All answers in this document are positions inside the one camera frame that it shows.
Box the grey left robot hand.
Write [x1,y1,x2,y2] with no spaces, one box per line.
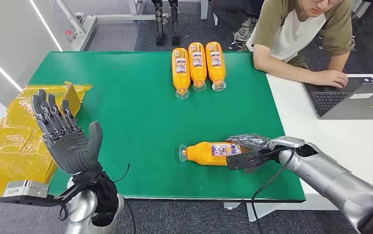
[32,89,104,175]

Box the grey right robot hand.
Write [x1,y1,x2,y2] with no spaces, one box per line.
[225,133,272,151]

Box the orange bottle with printed label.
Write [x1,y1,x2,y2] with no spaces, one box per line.
[205,41,227,92]
[172,47,191,100]
[188,42,208,93]
[178,141,252,167]

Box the yellow plastic-wrapped box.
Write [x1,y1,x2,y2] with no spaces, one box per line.
[0,81,93,199]

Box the green table mat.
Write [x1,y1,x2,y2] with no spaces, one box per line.
[28,51,306,203]

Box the white table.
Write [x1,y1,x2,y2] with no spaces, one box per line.
[223,73,373,223]

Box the person's hand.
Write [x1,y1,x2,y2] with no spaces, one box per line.
[314,70,349,88]

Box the grey laptop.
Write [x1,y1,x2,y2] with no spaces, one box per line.
[303,77,373,120]

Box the person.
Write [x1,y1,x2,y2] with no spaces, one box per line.
[233,0,356,88]

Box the black robot leg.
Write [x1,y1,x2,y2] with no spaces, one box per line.
[151,0,167,46]
[168,0,181,46]

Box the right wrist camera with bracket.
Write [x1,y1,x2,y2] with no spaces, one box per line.
[226,148,290,171]

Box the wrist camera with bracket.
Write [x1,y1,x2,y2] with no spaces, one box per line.
[226,148,290,171]
[0,180,88,207]

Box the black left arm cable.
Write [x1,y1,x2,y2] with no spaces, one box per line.
[113,162,132,184]

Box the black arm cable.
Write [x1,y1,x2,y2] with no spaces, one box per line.
[113,162,132,184]
[251,148,295,234]

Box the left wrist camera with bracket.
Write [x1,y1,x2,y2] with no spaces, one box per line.
[0,180,88,207]

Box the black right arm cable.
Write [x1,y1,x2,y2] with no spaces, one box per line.
[251,148,295,234]

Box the white metal frame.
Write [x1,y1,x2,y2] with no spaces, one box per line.
[55,0,210,52]

